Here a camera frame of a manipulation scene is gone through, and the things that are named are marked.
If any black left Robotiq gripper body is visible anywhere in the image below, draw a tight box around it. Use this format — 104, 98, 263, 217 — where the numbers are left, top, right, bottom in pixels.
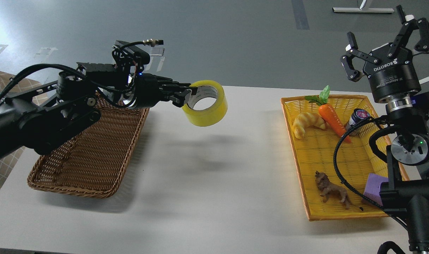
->
128, 73, 173, 108

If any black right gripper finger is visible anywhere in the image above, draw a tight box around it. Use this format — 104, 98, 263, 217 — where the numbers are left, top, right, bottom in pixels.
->
340, 31, 372, 82
388, 5, 429, 57

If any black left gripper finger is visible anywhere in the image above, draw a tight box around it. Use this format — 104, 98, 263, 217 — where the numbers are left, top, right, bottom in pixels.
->
158, 80, 198, 108

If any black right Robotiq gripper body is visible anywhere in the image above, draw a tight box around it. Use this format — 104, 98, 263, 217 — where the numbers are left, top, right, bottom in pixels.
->
363, 43, 421, 103

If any yellow tape roll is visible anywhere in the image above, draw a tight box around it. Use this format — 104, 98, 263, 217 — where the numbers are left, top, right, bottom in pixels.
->
182, 79, 228, 127

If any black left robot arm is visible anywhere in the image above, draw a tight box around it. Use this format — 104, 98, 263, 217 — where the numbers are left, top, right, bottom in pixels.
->
0, 39, 197, 198

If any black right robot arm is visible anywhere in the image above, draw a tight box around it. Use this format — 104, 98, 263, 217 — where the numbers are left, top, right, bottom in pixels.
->
333, 5, 429, 254

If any small dark jar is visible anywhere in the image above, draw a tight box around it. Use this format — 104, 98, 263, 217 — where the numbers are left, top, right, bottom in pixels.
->
344, 108, 371, 130

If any toy orange carrot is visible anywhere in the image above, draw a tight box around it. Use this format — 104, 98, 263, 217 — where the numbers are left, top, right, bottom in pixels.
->
304, 85, 346, 137

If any yellow plastic basket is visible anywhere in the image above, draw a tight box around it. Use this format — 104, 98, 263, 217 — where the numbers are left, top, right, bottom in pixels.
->
280, 95, 411, 222

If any white stand base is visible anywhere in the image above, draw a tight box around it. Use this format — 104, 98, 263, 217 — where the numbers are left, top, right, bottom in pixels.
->
332, 0, 395, 14

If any toy croissant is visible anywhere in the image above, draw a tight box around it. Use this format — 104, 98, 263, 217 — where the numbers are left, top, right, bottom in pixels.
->
292, 112, 326, 139

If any brown wicker basket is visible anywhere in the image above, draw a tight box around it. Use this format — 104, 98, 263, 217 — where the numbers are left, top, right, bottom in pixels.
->
27, 96, 149, 198

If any brown toy lion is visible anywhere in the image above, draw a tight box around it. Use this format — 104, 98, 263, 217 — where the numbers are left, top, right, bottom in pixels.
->
314, 171, 364, 212

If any purple foam cube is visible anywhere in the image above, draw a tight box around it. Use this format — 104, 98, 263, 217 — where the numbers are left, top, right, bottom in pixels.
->
363, 173, 388, 206

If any beige checkered cloth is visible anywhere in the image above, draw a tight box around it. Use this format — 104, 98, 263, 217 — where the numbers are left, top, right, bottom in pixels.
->
0, 71, 42, 189

